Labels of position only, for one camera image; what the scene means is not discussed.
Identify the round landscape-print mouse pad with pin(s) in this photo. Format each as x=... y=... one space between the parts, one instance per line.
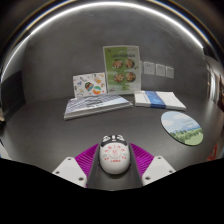
x=182 y=129

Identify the white and blue booklet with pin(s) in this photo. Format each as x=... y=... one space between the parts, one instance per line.
x=159 y=99

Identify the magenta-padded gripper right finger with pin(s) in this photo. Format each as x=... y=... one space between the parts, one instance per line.
x=156 y=169

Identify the green food poster stand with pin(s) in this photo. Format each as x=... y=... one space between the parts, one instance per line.
x=122 y=69

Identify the grey striped book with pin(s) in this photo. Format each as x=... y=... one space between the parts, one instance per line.
x=95 y=105

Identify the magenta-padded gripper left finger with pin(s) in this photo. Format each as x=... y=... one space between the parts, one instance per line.
x=70 y=170

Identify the white wall switch plate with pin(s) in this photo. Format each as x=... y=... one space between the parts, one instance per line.
x=149 y=68
x=169 y=72
x=160 y=70

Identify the white cartoon sticker card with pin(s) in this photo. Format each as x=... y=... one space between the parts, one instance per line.
x=89 y=85

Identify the white computer mouse black top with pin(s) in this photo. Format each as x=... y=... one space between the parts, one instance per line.
x=114 y=156

